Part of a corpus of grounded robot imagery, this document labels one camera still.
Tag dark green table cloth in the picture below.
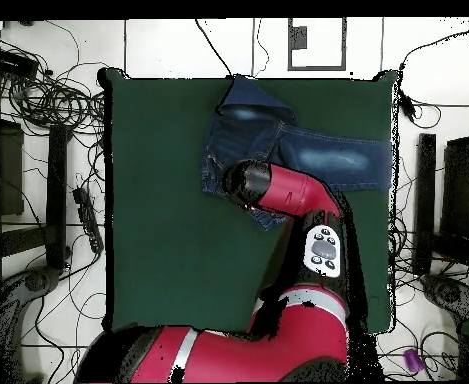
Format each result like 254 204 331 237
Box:
97 66 399 336

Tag black box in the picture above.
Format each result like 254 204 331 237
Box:
0 46 40 80

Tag black power adapter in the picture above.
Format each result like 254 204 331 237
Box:
397 93 418 123

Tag thick black cable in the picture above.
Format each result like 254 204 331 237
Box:
194 18 235 79

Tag blue denim jeans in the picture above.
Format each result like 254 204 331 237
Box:
200 73 394 232

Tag black power strip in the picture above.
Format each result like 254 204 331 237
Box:
72 186 106 254

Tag purple object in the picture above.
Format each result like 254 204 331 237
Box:
402 347 425 373

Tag grey rectangular floor frame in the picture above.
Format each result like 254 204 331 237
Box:
286 17 348 72

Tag black table frame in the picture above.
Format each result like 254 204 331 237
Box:
0 89 73 273
411 101 469 277

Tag thin black cable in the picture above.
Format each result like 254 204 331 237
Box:
250 18 270 79

